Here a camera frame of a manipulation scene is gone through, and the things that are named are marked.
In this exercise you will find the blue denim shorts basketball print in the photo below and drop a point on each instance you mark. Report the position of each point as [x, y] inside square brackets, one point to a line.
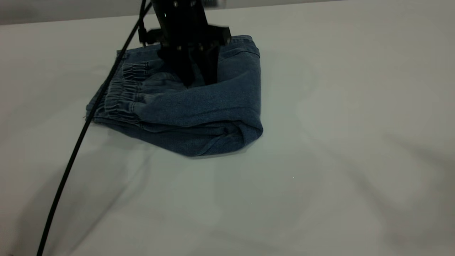
[213, 106]

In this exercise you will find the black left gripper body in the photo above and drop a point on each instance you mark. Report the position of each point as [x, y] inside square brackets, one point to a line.
[181, 28]

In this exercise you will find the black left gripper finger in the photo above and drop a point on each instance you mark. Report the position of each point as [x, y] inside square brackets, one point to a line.
[181, 65]
[209, 65]

